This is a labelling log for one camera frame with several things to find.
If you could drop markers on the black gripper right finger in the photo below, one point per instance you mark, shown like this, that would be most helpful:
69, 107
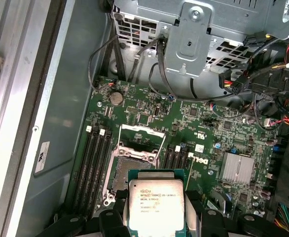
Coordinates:
221, 227

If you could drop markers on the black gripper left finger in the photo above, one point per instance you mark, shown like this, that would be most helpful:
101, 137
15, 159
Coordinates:
110, 224

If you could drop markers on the silver green CPU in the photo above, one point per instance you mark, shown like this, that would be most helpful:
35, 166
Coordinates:
156, 207

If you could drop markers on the CPU socket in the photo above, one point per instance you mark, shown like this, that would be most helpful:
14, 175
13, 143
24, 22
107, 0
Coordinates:
121, 170

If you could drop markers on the RAM slot with black clips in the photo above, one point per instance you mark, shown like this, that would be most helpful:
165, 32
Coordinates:
89, 168
183, 161
168, 160

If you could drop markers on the silver chipset heatsink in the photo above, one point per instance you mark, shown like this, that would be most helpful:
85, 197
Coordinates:
235, 169

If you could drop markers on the white case label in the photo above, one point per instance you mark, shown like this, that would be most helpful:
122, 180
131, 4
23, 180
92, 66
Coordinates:
41, 158

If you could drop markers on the green motherboard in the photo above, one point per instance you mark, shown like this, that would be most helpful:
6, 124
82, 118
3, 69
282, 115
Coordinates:
196, 116

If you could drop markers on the black grey PC case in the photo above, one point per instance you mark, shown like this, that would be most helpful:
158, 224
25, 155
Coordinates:
60, 111

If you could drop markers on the round coin battery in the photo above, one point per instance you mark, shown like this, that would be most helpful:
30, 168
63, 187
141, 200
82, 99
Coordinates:
116, 98

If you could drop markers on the black power connector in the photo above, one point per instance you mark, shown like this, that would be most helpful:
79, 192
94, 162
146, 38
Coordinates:
233, 82

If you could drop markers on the grey metal disk bay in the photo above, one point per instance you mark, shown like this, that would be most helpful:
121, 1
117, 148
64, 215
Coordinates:
184, 44

